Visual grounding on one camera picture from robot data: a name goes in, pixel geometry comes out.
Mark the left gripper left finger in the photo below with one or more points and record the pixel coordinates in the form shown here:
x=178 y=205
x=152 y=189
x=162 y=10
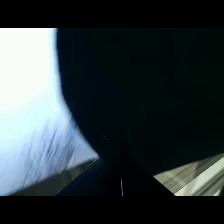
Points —
x=100 y=181

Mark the silver frame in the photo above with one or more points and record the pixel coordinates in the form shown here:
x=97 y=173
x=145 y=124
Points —
x=196 y=180

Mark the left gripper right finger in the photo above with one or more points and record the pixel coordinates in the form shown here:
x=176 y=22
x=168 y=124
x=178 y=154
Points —
x=141 y=183

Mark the black garment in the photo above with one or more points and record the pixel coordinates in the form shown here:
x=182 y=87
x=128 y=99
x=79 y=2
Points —
x=143 y=93

